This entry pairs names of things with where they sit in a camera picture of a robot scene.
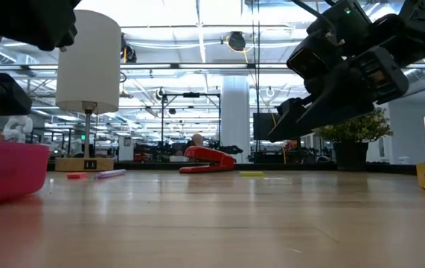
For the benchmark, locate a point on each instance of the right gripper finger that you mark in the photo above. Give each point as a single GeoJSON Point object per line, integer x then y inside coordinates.
{"type": "Point", "coordinates": [338, 104]}
{"type": "Point", "coordinates": [288, 115]}

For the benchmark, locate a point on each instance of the yellow-green eraser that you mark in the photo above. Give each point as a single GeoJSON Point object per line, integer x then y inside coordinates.
{"type": "Point", "coordinates": [252, 173]}

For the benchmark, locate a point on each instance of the pink bowl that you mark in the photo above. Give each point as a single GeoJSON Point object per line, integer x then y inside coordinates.
{"type": "Point", "coordinates": [7, 171]}

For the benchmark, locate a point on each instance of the pink eraser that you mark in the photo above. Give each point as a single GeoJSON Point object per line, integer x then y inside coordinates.
{"type": "Point", "coordinates": [77, 175]}

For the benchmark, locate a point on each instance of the purple pen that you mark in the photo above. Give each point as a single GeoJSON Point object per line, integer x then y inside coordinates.
{"type": "Point", "coordinates": [109, 173]}

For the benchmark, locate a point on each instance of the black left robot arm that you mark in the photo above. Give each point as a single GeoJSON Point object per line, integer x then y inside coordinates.
{"type": "Point", "coordinates": [18, 18]}

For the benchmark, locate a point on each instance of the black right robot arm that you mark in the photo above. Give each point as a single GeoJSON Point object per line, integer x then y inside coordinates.
{"type": "Point", "coordinates": [417, 30]}

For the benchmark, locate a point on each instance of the black monitor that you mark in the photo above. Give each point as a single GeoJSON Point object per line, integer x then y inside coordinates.
{"type": "Point", "coordinates": [262, 126]}

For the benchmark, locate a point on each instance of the potted green plant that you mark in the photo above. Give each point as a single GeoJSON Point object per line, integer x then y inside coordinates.
{"type": "Point", "coordinates": [357, 130]}

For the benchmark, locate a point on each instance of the white robot figure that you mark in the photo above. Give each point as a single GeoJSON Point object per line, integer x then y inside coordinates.
{"type": "Point", "coordinates": [18, 128]}

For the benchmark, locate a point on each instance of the white building column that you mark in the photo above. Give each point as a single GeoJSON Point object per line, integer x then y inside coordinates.
{"type": "Point", "coordinates": [235, 108]}

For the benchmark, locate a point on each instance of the red stapler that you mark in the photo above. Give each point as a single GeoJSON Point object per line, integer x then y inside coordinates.
{"type": "Point", "coordinates": [212, 156]}

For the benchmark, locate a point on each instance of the person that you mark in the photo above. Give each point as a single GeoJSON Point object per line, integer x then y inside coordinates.
{"type": "Point", "coordinates": [197, 140]}

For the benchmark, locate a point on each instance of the white shade wooden base lamp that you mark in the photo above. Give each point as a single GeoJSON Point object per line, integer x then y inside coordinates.
{"type": "Point", "coordinates": [87, 59]}

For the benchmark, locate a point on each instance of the black aluminium table frame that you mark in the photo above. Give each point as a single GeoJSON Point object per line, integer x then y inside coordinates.
{"type": "Point", "coordinates": [290, 166]}

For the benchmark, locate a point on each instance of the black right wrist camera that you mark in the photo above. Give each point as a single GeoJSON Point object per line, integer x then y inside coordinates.
{"type": "Point", "coordinates": [314, 56]}

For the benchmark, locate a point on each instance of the black background rig frame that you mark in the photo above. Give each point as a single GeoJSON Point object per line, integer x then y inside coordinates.
{"type": "Point", "coordinates": [162, 119]}

